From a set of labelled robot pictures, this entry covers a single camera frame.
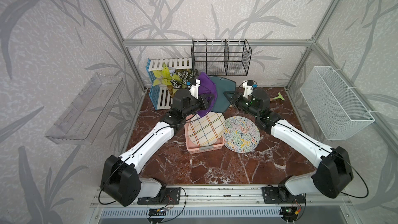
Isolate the dark teal square plate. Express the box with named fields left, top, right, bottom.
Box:
left=209, top=76, right=236, bottom=113

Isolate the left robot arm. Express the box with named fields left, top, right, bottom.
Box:
left=100, top=89, right=217, bottom=207

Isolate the black wire wall basket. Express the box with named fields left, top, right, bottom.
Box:
left=191, top=39, right=252, bottom=76

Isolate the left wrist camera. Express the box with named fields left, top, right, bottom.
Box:
left=187, top=79, right=201, bottom=99

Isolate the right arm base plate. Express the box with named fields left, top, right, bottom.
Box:
left=261, top=185, right=306, bottom=204

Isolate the colourful mosaic round plate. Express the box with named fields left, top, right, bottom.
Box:
left=223, top=116, right=260, bottom=153

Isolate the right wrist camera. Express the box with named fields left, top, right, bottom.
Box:
left=243, top=80, right=258, bottom=98

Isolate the striped white round plate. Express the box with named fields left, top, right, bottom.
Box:
left=186, top=112, right=225, bottom=147

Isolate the clear plastic wall shelf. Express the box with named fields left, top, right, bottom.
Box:
left=45, top=73, right=125, bottom=145

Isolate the purple cloth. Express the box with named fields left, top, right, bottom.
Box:
left=198, top=72, right=218, bottom=118

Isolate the pink plastic basket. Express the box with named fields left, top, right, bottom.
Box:
left=184, top=115, right=225, bottom=154

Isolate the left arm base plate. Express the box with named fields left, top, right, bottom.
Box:
left=137, top=187, right=181, bottom=205

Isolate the potted plant yellow pot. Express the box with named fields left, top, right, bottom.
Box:
left=153, top=65, right=199, bottom=97

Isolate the blue white slatted crate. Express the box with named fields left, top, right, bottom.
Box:
left=146, top=58, right=193, bottom=110

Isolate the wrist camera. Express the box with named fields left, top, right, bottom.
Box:
left=187, top=79, right=201, bottom=99
left=243, top=80, right=258, bottom=98

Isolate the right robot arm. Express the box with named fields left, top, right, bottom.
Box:
left=224, top=89, right=353, bottom=199

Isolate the aluminium front rail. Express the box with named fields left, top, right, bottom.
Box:
left=89, top=184, right=353, bottom=207

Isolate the white wire wall basket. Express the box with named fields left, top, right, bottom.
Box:
left=300, top=66, right=375, bottom=141

